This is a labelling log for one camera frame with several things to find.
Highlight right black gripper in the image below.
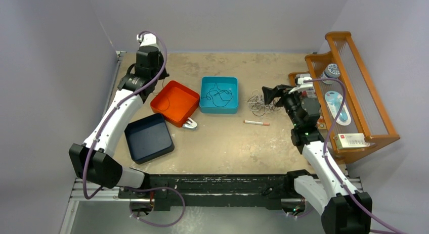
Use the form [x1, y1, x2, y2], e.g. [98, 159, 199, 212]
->
[262, 85, 305, 127]

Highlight black cable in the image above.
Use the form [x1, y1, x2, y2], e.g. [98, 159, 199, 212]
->
[201, 82, 234, 109]

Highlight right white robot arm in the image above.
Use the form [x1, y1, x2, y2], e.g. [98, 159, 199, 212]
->
[262, 84, 372, 233]

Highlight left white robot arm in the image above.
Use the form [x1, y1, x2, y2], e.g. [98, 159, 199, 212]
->
[69, 45, 169, 198]

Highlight coloured marker set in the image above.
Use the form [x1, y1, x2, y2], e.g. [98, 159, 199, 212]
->
[295, 73, 317, 98]

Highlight blue blister pack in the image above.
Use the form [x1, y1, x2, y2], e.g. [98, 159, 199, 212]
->
[324, 91, 351, 126]

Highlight white orange marker pen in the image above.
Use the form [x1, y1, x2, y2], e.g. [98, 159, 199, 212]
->
[243, 120, 270, 126]

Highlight orange plastic tray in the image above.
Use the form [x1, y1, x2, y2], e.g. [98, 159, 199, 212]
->
[150, 80, 200, 127]

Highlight blue white jar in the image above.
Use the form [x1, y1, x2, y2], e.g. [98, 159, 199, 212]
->
[320, 63, 340, 85]

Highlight wooden shelf rack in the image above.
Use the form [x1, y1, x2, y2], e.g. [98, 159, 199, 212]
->
[305, 31, 400, 164]

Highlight teal plastic tray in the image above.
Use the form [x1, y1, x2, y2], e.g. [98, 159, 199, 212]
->
[199, 76, 239, 114]

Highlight small white stapler remover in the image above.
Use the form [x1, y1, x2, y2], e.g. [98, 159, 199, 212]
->
[182, 117, 198, 130]

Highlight dark blue plastic tray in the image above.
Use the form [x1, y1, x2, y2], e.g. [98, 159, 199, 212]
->
[124, 113, 175, 164]

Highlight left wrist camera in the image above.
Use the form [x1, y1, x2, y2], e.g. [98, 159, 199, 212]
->
[136, 33, 159, 49]

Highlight tangled cable pile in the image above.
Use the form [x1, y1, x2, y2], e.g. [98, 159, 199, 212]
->
[247, 89, 284, 117]

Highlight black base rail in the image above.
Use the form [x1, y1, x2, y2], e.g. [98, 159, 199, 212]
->
[118, 173, 318, 212]

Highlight aluminium frame rails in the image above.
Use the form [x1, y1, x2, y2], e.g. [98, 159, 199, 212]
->
[59, 178, 373, 234]

